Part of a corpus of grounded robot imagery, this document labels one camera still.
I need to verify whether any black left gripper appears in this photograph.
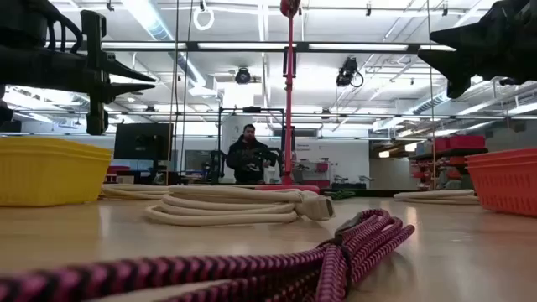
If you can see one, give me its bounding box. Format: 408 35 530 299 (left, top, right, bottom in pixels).
0 10 157 136

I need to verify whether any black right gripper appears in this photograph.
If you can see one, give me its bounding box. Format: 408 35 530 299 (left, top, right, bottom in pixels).
417 0 537 100

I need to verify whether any beige usb cable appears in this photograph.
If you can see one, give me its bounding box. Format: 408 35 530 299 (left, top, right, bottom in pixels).
393 189 481 206
144 185 336 227
99 183 171 200

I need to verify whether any purple black braided cable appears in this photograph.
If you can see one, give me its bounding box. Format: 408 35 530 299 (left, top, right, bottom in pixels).
0 208 416 302

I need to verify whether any black monitor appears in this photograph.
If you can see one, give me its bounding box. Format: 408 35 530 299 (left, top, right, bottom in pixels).
113 122 174 161

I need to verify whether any shelf with red bins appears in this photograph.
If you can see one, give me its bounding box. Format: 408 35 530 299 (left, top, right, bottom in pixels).
409 134 490 190

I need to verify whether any yellow plastic basket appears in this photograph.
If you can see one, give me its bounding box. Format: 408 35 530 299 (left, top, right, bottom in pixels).
0 136 113 207

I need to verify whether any orange plastic basket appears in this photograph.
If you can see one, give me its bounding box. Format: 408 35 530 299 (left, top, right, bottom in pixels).
464 147 537 218

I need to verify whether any person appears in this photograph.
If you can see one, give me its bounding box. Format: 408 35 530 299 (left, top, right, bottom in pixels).
225 123 272 185

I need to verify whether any red desk lamp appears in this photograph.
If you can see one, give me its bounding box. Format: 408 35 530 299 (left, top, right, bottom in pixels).
253 0 322 195

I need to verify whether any white hanging ring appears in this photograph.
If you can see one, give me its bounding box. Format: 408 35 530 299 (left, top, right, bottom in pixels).
192 8 215 31

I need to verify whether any black hanging ceiling camera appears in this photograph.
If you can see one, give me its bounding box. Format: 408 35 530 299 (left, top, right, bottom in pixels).
234 66 252 85
335 56 364 88

